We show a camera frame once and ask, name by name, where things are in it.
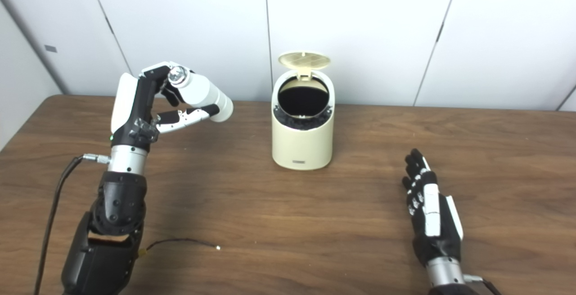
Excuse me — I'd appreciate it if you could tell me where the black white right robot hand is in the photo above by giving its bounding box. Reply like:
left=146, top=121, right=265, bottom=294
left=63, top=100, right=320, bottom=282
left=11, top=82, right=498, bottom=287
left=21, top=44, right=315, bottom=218
left=402, top=148, right=464, bottom=268

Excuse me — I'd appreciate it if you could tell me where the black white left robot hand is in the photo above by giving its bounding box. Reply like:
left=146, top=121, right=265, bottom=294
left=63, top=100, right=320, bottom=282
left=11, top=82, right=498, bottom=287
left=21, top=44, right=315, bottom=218
left=111, top=61, right=221, bottom=148

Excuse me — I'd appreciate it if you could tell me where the small white plastic bottle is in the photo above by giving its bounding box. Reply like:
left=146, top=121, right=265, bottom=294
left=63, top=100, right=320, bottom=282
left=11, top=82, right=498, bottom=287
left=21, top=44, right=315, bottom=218
left=168, top=66, right=234, bottom=123

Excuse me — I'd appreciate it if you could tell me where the cream-colored round trash bin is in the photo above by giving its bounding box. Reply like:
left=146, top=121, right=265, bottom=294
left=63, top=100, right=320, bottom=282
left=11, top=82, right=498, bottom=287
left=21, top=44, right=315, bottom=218
left=271, top=51, right=336, bottom=171

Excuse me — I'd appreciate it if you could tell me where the cream round bin lid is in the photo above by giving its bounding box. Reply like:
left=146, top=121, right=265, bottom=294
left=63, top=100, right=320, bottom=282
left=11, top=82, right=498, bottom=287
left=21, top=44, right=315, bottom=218
left=278, top=51, right=331, bottom=79

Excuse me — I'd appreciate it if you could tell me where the black trash bag liner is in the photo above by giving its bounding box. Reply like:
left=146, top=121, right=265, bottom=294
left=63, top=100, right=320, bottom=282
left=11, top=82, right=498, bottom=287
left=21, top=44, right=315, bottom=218
left=275, top=78, right=333, bottom=131

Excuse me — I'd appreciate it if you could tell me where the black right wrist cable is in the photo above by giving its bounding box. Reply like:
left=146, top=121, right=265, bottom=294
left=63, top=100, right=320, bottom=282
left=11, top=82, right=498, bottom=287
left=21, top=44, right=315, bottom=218
left=463, top=275, right=502, bottom=295

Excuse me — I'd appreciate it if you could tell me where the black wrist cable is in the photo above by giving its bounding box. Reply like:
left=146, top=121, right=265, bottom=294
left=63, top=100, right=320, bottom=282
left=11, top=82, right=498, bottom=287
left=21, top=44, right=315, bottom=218
left=34, top=153, right=111, bottom=295
left=463, top=275, right=502, bottom=295

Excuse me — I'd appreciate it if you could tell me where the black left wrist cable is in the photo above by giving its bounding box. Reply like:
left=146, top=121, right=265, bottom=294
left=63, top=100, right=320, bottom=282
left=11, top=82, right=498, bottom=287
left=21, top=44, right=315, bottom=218
left=34, top=153, right=111, bottom=295

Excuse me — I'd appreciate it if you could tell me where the thin loose black wire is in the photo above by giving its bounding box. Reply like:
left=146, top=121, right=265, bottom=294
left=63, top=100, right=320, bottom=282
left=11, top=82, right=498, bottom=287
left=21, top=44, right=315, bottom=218
left=139, top=238, right=221, bottom=258

